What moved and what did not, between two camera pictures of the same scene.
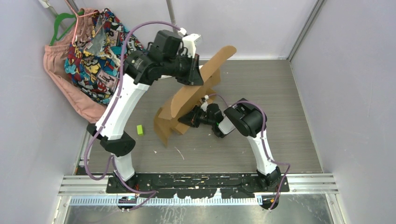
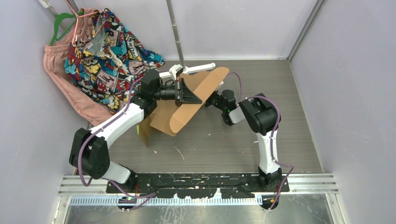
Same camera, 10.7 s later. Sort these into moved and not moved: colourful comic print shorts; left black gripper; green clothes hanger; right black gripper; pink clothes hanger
Moved: right black gripper; left black gripper
Not moved: colourful comic print shorts; green clothes hanger; pink clothes hanger
